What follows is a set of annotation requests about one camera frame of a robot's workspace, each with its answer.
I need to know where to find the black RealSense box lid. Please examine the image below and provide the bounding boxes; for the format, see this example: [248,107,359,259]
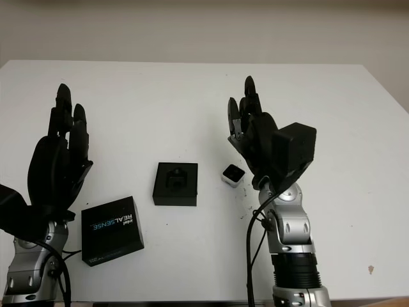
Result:
[81,196,144,267]

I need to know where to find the small silver black camera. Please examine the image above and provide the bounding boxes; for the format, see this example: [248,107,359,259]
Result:
[220,164,245,186]

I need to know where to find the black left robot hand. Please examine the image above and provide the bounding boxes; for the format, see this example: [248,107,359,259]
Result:
[27,83,94,214]

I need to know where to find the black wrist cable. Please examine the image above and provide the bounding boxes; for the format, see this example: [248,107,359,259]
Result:
[35,241,83,304]
[245,184,282,307]

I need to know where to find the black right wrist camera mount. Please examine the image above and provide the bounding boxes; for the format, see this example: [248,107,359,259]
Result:
[270,122,317,180]

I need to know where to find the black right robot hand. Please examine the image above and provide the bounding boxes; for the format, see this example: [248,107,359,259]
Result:
[226,75,279,191]

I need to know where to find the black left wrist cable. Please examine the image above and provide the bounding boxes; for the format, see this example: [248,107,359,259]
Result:
[35,241,83,304]

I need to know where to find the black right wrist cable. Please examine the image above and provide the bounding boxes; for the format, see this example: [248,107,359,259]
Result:
[245,184,282,307]

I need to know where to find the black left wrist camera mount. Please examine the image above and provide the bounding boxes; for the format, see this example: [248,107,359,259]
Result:
[0,184,76,239]

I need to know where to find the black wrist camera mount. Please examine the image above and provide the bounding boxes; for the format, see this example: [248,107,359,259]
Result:
[270,122,317,180]
[0,184,76,239]

